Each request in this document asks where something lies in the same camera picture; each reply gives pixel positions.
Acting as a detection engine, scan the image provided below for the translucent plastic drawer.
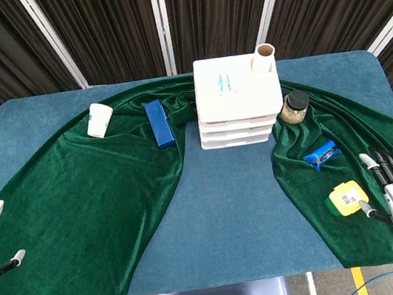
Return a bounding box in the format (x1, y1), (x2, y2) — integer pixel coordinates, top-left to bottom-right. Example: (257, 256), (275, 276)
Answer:
(201, 129), (274, 152)
(199, 120), (275, 143)
(199, 109), (278, 135)

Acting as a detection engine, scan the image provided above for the green velvet cloth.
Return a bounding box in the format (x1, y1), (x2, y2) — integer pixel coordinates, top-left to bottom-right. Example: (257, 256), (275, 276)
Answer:
(0, 41), (393, 295)

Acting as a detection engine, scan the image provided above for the white drawer organizer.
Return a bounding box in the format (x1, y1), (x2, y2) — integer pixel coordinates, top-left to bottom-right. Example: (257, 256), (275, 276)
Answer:
(188, 47), (289, 152)

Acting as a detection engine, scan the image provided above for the yellow floor tape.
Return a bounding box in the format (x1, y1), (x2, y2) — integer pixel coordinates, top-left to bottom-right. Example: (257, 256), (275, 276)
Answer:
(351, 265), (370, 295)

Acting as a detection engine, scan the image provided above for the blue snack packet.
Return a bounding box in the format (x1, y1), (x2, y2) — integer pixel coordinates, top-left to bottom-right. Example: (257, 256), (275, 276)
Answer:
(300, 138), (346, 174)

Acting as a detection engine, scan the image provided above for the white table leg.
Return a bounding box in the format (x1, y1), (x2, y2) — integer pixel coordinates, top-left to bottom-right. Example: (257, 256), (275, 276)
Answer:
(305, 271), (319, 295)

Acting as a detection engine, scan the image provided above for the glass jar with black lid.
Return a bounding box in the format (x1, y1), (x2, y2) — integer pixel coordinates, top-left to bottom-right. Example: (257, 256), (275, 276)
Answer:
(276, 87), (313, 127)

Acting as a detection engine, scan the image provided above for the white paper cup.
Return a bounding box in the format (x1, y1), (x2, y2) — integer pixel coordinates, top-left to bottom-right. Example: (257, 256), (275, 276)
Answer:
(82, 100), (118, 140)

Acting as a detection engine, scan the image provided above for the blue felt table cover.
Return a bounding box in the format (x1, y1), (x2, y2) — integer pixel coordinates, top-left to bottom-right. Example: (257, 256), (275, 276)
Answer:
(0, 38), (393, 295)

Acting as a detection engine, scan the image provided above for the cream cardboard tube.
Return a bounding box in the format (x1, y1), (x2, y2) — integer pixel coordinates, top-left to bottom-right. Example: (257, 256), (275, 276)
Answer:
(247, 42), (278, 77)

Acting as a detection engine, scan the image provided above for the blue rectangular box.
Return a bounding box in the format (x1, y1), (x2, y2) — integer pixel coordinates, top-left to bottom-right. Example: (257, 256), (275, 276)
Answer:
(143, 97), (177, 151)

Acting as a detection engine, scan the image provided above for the blue cable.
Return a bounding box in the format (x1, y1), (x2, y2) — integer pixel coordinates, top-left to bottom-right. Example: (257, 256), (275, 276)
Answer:
(355, 268), (393, 294)

